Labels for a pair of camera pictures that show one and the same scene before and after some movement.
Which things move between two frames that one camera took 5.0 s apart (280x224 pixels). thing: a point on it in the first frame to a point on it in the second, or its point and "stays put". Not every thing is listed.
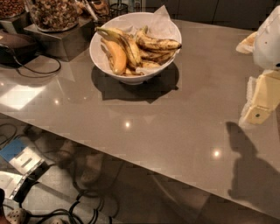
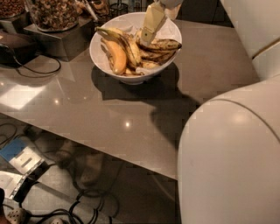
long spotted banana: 125,41 stays put
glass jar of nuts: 54,16 stays put
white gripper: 268,44 to 171,3
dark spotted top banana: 143,40 stays put
